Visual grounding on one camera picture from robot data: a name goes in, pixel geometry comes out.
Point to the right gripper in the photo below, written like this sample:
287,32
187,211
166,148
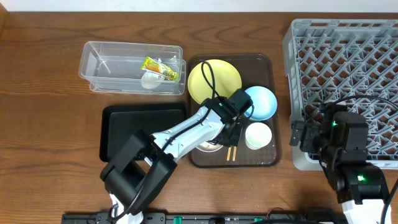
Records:
312,132

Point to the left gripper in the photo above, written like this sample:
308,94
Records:
229,134

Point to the wooden chopstick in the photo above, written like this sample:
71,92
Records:
234,153
229,153

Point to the pink bowl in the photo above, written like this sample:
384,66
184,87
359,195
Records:
209,147

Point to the white cup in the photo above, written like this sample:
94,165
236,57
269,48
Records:
257,135

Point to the light blue bowl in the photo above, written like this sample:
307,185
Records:
264,101

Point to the green snack wrapper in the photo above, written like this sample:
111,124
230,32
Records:
159,68

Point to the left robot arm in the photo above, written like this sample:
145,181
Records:
141,168

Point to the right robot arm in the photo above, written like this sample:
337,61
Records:
340,142

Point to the grey dishwasher rack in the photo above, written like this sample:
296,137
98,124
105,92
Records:
353,62

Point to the brown serving tray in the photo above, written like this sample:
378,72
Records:
255,70

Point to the black tray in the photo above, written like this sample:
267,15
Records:
121,121

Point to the clear plastic bin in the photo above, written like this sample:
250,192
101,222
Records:
114,67

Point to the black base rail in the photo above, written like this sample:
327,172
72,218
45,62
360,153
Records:
161,218

